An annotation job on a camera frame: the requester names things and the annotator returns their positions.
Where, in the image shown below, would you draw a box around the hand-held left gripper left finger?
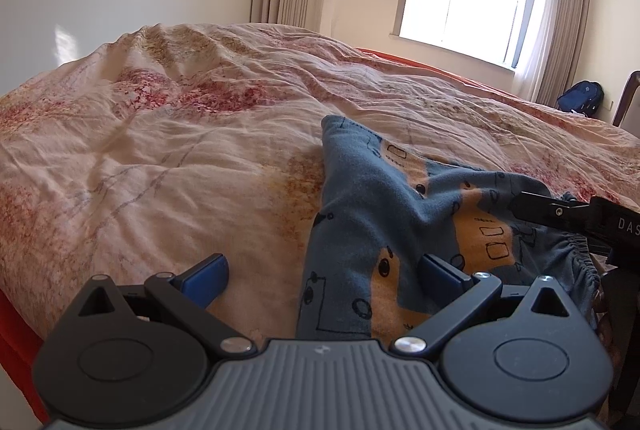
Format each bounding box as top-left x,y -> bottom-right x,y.
75,253 -> 257,357

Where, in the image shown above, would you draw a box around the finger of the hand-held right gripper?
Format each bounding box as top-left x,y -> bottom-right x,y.
510,191 -> 595,231

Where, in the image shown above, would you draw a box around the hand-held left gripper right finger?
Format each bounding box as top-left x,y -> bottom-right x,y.
391,254 -> 582,357

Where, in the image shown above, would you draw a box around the blue pants with orange print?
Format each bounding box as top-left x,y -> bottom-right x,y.
295,114 -> 602,342

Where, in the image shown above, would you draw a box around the blue backpack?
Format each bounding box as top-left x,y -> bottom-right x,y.
556,80 -> 605,116

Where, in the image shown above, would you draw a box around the floral beige quilt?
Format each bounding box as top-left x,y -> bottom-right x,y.
0,22 -> 640,347

